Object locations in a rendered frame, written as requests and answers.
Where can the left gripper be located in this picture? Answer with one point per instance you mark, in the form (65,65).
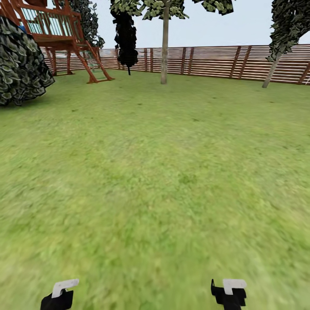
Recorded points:
(64,301)

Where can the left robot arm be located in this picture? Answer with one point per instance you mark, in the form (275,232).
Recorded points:
(60,300)

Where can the bush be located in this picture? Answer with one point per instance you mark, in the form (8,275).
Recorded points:
(24,74)

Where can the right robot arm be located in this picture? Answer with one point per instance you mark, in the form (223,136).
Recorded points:
(231,295)

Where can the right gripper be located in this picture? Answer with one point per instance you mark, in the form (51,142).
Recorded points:
(237,297)

